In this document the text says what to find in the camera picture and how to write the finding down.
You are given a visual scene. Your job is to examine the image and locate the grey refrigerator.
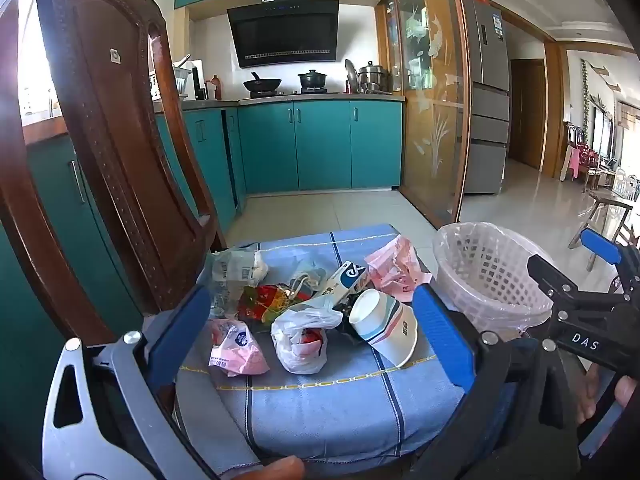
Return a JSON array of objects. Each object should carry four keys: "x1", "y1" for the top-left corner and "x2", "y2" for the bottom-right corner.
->
[{"x1": 462, "y1": 0, "x2": 512, "y2": 195}]

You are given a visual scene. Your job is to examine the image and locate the kitchen window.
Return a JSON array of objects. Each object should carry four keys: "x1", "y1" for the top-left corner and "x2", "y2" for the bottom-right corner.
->
[{"x1": 16, "y1": 0, "x2": 64, "y2": 127}]

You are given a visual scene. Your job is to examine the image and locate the gas stove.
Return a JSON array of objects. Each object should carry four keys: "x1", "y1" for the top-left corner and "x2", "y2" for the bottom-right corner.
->
[{"x1": 248, "y1": 88, "x2": 329, "y2": 99}]

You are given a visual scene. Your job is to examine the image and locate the clear plastic bag with label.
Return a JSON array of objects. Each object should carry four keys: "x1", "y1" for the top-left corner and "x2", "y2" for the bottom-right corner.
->
[{"x1": 206, "y1": 249, "x2": 261, "y2": 322}]

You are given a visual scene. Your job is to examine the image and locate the white and blue carton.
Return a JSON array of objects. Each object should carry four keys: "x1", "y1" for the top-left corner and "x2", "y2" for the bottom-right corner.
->
[{"x1": 312, "y1": 260, "x2": 372, "y2": 307}]

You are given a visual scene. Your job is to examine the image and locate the pink plastic chairs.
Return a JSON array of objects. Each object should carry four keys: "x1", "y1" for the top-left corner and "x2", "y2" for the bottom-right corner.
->
[{"x1": 564, "y1": 142, "x2": 602, "y2": 182}]

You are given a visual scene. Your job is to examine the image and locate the carved wooden chair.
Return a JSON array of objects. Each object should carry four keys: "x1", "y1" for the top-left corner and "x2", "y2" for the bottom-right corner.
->
[{"x1": 0, "y1": 0, "x2": 227, "y2": 343}]

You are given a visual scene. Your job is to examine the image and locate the brown wooden door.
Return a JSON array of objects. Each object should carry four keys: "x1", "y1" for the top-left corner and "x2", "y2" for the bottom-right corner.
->
[{"x1": 510, "y1": 58, "x2": 546, "y2": 171}]

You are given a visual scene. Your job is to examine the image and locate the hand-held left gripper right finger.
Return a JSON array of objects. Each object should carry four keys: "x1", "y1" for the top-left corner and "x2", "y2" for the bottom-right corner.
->
[{"x1": 411, "y1": 284, "x2": 581, "y2": 480}]

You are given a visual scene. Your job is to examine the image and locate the person's left hand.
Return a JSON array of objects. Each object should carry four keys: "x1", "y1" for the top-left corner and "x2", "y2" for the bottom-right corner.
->
[{"x1": 220, "y1": 456, "x2": 307, "y2": 480}]

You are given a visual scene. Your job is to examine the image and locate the person's right hand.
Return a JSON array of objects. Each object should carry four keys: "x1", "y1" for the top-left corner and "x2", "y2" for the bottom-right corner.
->
[{"x1": 575, "y1": 362, "x2": 640, "y2": 428}]

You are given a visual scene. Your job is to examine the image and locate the striped white paper cup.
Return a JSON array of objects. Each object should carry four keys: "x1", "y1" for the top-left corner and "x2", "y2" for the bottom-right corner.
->
[{"x1": 348, "y1": 288, "x2": 419, "y2": 369}]

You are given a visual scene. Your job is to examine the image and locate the white plastic mesh basket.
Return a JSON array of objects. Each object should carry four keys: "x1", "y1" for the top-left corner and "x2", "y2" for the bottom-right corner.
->
[{"x1": 434, "y1": 222, "x2": 556, "y2": 336}]

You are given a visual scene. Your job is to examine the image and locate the pink bag with blue print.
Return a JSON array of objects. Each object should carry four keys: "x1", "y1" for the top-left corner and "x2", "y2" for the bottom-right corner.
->
[{"x1": 207, "y1": 317, "x2": 271, "y2": 377}]

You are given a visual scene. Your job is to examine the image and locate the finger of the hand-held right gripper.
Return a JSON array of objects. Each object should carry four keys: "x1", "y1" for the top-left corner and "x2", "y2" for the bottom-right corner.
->
[
  {"x1": 580, "y1": 227, "x2": 640, "y2": 293},
  {"x1": 526, "y1": 254, "x2": 587, "y2": 311}
]

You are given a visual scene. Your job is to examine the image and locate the teal lower cabinets under stove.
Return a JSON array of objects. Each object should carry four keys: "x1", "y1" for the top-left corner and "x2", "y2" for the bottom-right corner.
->
[{"x1": 237, "y1": 100, "x2": 404, "y2": 195}]

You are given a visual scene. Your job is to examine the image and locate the black range hood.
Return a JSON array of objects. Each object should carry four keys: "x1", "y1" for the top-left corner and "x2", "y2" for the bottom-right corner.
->
[{"x1": 227, "y1": 0, "x2": 340, "y2": 69}]

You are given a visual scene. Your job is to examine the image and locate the steel stock pot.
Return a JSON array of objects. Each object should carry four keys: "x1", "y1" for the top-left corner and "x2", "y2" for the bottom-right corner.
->
[{"x1": 357, "y1": 61, "x2": 391, "y2": 94}]

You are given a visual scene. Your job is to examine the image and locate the plain pink plastic bag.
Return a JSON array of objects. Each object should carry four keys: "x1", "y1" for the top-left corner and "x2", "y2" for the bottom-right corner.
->
[{"x1": 364, "y1": 235, "x2": 434, "y2": 297}]

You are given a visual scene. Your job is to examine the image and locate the red and yellow snack packet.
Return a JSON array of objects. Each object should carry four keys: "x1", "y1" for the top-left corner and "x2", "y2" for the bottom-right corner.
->
[{"x1": 237, "y1": 284, "x2": 312, "y2": 324}]

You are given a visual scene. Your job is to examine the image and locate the white plastic bag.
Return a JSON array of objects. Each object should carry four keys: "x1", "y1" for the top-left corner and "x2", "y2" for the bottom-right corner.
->
[{"x1": 270, "y1": 294, "x2": 346, "y2": 375}]

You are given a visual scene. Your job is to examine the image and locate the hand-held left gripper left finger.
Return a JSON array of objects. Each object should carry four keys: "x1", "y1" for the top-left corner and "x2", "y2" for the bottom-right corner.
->
[{"x1": 42, "y1": 285, "x2": 221, "y2": 480}]

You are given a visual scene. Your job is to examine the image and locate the blue striped cloth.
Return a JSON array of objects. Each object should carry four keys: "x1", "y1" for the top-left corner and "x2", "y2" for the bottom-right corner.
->
[{"x1": 172, "y1": 224, "x2": 482, "y2": 477}]

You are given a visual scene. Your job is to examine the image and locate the black wok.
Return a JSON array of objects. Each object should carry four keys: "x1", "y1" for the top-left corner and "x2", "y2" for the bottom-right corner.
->
[{"x1": 243, "y1": 72, "x2": 283, "y2": 94}]

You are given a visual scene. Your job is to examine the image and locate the steel pot lid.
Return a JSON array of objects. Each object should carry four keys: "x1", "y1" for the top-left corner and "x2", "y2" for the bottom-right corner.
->
[{"x1": 344, "y1": 59, "x2": 362, "y2": 94}]

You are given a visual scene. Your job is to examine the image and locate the glass sliding door with fish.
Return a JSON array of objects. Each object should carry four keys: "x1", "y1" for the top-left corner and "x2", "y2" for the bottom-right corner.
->
[{"x1": 386, "y1": 0, "x2": 472, "y2": 227}]

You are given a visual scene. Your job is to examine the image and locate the white tissue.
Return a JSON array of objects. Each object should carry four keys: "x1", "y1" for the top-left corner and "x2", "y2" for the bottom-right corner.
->
[{"x1": 250, "y1": 251, "x2": 271, "y2": 282}]

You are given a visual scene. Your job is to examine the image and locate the black wrapper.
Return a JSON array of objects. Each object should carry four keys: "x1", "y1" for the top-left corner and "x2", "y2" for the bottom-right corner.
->
[{"x1": 334, "y1": 292, "x2": 372, "y2": 343}]

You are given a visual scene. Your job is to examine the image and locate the teal blue cloth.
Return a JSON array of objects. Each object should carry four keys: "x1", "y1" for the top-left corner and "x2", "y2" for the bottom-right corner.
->
[{"x1": 287, "y1": 259, "x2": 329, "y2": 302}]

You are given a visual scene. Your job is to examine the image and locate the small wooden table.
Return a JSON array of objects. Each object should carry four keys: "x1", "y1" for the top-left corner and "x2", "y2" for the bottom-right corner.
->
[{"x1": 567, "y1": 189, "x2": 640, "y2": 272}]

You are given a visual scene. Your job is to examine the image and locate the black clay pot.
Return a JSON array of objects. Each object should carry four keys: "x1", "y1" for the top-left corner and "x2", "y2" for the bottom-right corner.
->
[{"x1": 298, "y1": 69, "x2": 329, "y2": 90}]

